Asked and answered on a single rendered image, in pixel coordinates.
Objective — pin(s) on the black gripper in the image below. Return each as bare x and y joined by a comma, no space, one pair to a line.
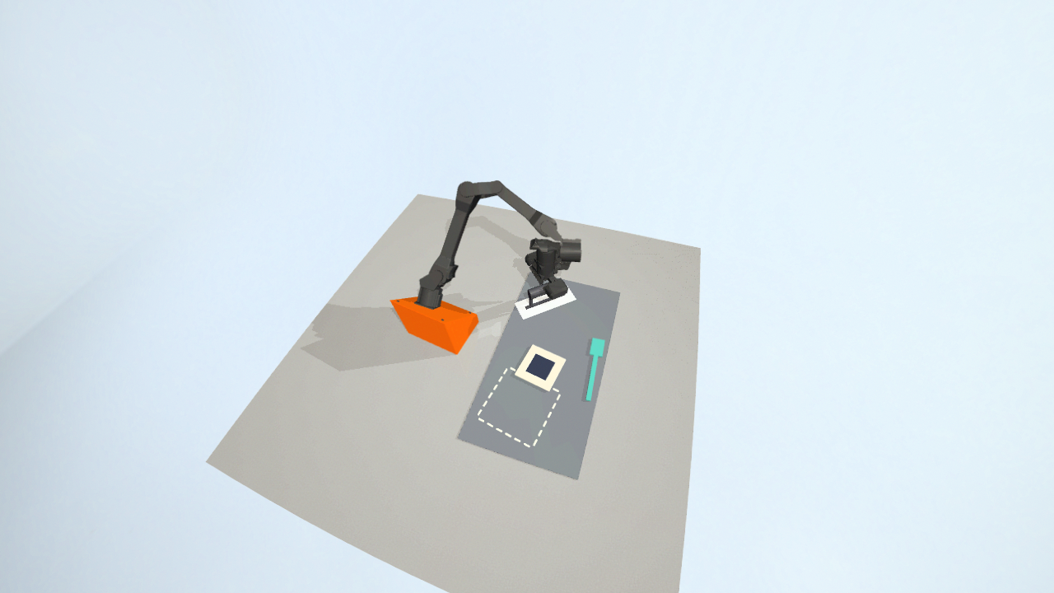
544,272

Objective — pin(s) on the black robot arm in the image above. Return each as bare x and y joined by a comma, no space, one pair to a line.
467,196

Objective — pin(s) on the cream square tile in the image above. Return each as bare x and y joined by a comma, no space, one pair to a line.
540,367

